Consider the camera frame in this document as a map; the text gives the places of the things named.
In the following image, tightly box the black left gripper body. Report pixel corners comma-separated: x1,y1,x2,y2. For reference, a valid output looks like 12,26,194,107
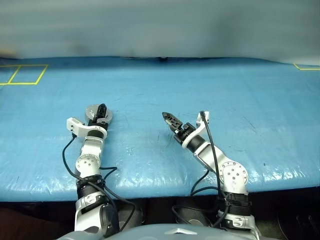
87,116,110,127

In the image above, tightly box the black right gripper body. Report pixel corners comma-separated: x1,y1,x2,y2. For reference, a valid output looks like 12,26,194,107
173,122,197,144

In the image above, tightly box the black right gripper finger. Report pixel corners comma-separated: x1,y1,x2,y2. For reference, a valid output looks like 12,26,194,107
161,111,184,130
165,121,181,135

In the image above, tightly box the silver motor lid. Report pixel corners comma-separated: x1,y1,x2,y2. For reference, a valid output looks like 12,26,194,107
84,103,113,124

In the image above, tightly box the dark rounded shape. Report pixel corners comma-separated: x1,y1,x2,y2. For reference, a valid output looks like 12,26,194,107
174,199,210,227

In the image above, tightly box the grey robot torso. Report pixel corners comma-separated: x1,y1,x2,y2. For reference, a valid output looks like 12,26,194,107
56,222,261,240

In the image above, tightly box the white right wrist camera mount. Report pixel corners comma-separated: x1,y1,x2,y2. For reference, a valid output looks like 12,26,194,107
180,110,211,150

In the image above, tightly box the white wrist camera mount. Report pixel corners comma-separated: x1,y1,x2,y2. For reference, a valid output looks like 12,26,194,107
180,110,211,150
66,116,110,139

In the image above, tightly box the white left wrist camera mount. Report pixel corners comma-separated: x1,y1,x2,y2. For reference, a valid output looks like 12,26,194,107
66,116,110,139

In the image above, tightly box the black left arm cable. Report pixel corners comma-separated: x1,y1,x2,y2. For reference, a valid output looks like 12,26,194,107
61,134,137,231

